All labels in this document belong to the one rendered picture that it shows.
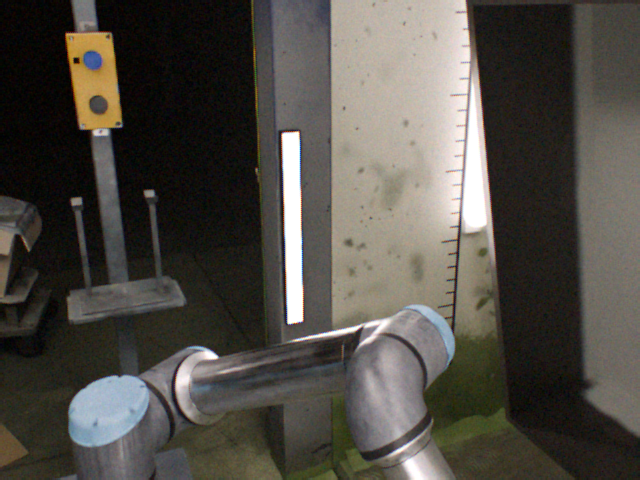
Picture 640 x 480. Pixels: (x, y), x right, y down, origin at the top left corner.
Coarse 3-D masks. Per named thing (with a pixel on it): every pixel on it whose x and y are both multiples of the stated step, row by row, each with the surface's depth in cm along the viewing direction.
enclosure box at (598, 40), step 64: (512, 0) 129; (576, 0) 115; (512, 64) 153; (576, 64) 160; (512, 128) 159; (576, 128) 167; (512, 192) 165; (576, 192) 174; (512, 256) 172; (576, 256) 182; (512, 320) 180; (576, 320) 190; (512, 384) 188; (576, 384) 199; (576, 448) 177
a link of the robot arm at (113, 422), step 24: (96, 384) 129; (120, 384) 129; (144, 384) 129; (72, 408) 123; (96, 408) 122; (120, 408) 122; (144, 408) 124; (168, 408) 131; (72, 432) 122; (96, 432) 119; (120, 432) 121; (144, 432) 125; (168, 432) 131; (96, 456) 121; (120, 456) 122; (144, 456) 126
